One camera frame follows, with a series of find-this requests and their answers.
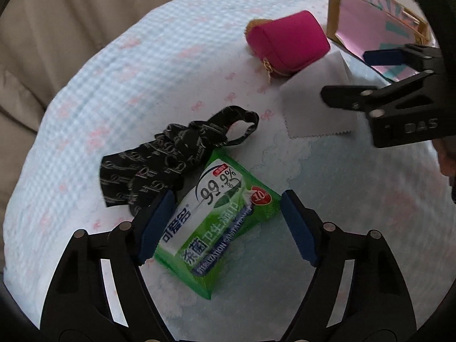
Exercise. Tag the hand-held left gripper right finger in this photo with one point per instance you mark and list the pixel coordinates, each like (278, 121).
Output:
(300, 225)

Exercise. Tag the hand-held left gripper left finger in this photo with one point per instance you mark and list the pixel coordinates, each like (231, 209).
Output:
(156, 225)

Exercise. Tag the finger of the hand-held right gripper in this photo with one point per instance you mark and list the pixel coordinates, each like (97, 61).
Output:
(384, 57)
(347, 95)

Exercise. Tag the green wet wipes packet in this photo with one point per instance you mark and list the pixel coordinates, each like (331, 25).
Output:
(213, 228)

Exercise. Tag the person's right hand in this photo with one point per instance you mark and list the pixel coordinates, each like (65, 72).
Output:
(446, 158)

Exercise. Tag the grey cleaning cloth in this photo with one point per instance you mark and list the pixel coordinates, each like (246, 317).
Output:
(313, 107)

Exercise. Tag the brown paper bag pink inside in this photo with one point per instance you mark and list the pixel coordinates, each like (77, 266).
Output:
(359, 21)

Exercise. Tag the magenta zipper pouch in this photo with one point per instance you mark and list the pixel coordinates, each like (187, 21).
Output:
(288, 39)

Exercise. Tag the beige upholstered backrest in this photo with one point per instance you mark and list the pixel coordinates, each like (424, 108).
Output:
(53, 25)

